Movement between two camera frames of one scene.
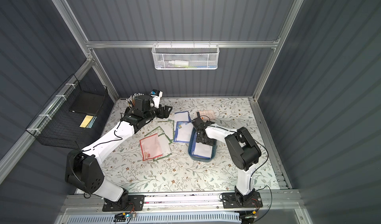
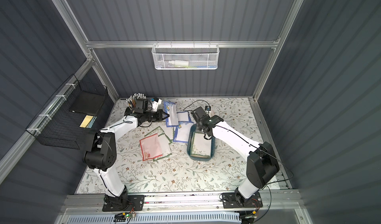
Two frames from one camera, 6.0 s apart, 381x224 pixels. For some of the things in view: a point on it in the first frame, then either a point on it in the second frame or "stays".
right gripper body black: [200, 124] to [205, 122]
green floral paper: [164, 141] stays
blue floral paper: [200, 149] to [171, 109]
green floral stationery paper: [167, 127] stays
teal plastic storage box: [214, 150] stays
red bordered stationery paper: [150, 147] stays
